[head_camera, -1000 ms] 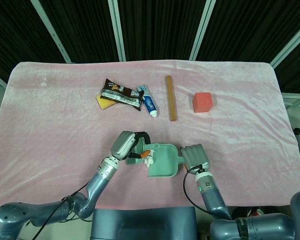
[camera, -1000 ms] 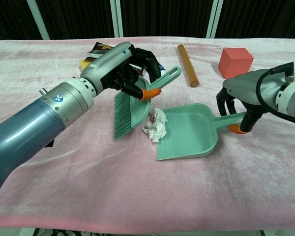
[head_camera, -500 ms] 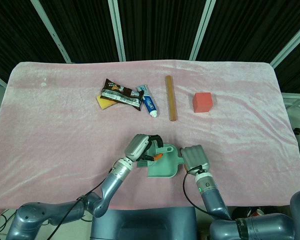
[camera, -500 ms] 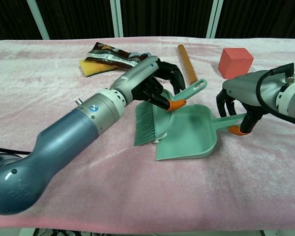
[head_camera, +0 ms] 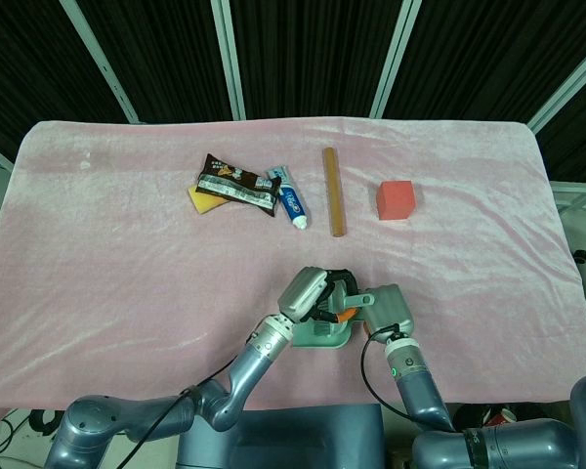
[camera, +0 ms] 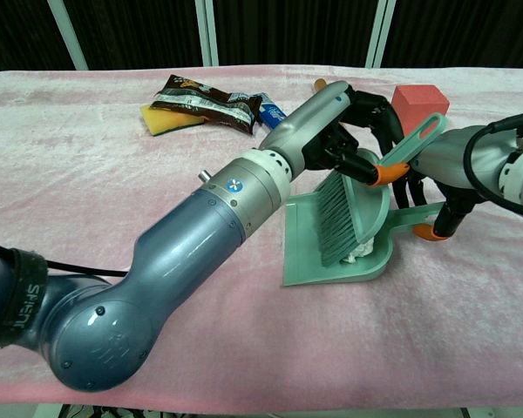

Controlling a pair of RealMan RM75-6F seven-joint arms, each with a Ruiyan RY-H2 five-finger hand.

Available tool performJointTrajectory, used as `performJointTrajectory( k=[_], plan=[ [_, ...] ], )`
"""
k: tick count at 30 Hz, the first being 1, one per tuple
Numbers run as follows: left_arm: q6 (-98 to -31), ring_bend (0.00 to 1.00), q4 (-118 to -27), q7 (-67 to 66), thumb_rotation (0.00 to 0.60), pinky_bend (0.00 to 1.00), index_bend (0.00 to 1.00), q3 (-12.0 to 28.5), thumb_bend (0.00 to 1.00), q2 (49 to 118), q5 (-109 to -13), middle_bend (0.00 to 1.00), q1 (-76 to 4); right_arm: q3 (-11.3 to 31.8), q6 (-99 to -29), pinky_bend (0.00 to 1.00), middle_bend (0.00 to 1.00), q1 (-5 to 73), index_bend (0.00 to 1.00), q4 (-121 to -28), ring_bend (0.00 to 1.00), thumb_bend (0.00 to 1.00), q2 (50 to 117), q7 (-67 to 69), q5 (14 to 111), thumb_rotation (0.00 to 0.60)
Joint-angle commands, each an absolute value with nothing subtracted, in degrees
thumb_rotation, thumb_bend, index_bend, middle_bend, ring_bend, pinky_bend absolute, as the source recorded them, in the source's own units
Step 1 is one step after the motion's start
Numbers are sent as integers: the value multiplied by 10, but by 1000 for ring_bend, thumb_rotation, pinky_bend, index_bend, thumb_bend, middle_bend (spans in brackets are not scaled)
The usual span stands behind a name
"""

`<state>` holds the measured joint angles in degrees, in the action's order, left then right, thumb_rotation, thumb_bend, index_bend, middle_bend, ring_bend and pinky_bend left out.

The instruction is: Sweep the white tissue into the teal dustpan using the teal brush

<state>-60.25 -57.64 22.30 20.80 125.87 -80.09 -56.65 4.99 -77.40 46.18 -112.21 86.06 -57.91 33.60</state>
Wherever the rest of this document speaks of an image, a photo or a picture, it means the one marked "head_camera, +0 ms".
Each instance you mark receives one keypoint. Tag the green plastic dustpan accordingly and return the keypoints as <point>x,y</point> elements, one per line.
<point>332,343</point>

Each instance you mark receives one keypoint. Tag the pink velvet tablecloth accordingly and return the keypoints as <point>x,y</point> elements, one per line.
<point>127,268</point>

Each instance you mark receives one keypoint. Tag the blue-grey robot torso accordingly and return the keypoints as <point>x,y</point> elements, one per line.
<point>278,435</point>

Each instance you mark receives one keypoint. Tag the brown snack wrapper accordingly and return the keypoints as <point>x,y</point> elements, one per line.
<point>234,188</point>

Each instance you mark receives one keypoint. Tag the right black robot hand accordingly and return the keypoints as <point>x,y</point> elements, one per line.
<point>388,312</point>

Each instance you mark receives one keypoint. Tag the yellow green sponge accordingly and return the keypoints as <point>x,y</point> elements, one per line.
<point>205,202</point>

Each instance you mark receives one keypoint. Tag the red foam cube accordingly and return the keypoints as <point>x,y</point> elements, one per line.
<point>395,200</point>

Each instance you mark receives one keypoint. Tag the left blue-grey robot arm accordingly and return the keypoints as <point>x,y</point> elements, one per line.
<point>254,366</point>

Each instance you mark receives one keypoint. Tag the wooden rolling pin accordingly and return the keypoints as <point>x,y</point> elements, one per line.
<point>334,195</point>

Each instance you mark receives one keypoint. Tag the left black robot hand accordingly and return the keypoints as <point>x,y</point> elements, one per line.
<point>303,293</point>

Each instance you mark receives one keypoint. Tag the white metal frame post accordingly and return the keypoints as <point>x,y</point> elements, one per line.
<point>102,68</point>
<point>566,83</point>
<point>229,58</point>
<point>395,58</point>

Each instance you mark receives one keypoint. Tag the blue white toothpaste tube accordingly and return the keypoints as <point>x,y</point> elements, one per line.
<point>290,202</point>

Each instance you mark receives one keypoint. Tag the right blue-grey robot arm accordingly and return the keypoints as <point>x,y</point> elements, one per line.
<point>420,386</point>

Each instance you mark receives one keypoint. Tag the red paper cup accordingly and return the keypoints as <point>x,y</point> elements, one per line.
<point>500,416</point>

